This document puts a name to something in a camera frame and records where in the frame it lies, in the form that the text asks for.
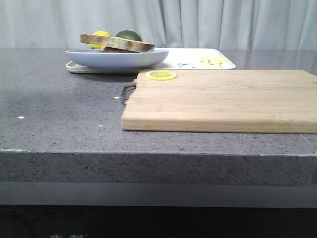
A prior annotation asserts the bread slice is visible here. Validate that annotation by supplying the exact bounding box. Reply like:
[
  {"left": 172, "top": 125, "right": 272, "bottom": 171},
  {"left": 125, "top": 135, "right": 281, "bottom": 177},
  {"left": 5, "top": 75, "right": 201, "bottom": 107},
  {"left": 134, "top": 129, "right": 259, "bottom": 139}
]
[
  {"left": 80, "top": 34, "right": 155, "bottom": 53},
  {"left": 103, "top": 47, "right": 133, "bottom": 53}
]

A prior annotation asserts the light blue round plate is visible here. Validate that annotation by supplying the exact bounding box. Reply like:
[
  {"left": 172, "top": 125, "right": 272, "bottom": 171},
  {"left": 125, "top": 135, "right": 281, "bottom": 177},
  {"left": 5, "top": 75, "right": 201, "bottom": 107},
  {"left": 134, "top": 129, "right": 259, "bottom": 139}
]
[{"left": 66, "top": 49, "right": 169, "bottom": 68}]

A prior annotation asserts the white bear-print tray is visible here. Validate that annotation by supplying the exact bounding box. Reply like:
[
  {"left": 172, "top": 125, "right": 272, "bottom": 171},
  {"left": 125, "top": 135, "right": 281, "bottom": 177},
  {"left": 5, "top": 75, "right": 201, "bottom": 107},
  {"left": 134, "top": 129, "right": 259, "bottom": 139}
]
[{"left": 66, "top": 48, "right": 236, "bottom": 74}]

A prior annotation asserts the lemon slice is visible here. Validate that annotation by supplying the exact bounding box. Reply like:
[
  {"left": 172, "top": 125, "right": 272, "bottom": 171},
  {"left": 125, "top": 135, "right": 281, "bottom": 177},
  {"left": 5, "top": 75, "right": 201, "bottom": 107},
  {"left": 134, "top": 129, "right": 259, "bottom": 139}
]
[{"left": 146, "top": 70, "right": 177, "bottom": 81}]

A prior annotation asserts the wooden cutting board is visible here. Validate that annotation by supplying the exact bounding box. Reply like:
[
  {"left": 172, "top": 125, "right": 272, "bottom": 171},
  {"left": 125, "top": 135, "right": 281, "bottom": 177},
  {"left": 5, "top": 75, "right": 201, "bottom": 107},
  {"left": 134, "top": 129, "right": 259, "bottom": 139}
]
[{"left": 121, "top": 69, "right": 317, "bottom": 134}]

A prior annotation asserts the green lime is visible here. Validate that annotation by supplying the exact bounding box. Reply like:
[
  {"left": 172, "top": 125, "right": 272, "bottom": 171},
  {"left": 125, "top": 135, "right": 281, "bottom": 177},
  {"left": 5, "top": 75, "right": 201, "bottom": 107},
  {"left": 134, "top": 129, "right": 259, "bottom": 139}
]
[{"left": 116, "top": 30, "right": 142, "bottom": 42}]

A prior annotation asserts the yellow lemon rear left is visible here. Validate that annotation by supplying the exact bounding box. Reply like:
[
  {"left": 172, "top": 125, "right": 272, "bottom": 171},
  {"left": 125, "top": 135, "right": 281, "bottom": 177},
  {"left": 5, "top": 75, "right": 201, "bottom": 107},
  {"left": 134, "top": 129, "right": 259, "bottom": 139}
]
[{"left": 89, "top": 31, "right": 111, "bottom": 49}]

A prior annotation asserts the grey curtain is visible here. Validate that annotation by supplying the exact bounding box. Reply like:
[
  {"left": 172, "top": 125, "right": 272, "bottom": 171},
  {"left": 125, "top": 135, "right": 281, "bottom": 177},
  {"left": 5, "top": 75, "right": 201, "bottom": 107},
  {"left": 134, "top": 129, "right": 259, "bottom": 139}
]
[{"left": 0, "top": 0, "right": 317, "bottom": 50}]

